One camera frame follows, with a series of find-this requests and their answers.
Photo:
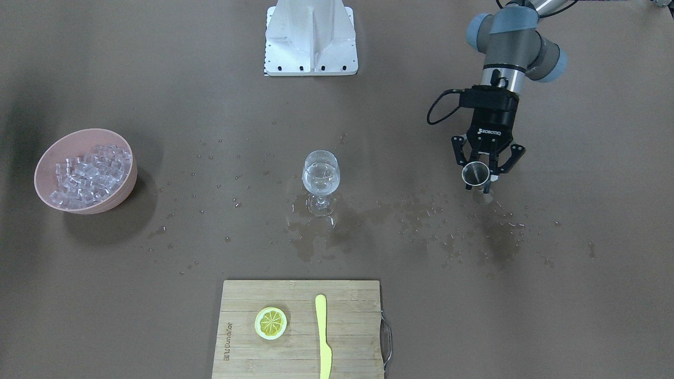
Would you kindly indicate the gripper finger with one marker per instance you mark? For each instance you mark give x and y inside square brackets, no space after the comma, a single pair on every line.
[517,151]
[458,143]

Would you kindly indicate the steel double jigger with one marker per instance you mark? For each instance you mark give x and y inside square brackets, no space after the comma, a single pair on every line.
[477,178]

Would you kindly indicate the clear wine glass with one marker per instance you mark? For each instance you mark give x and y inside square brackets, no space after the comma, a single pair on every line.
[321,178]

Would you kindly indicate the pink bowl of ice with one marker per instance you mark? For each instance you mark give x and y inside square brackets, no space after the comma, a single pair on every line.
[90,171]

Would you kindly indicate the bamboo cutting board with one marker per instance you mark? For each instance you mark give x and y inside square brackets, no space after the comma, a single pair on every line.
[353,330]

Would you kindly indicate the yellow plastic knife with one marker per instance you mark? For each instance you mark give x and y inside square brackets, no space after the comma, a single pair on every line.
[325,352]

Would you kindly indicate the yellow lemon slice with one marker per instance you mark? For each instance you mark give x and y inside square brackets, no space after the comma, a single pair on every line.
[270,323]

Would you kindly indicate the far wrist camera box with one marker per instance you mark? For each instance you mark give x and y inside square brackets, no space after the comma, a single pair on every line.
[479,96]

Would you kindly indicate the white camera stand column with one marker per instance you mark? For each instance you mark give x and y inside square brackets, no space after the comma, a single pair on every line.
[310,38]

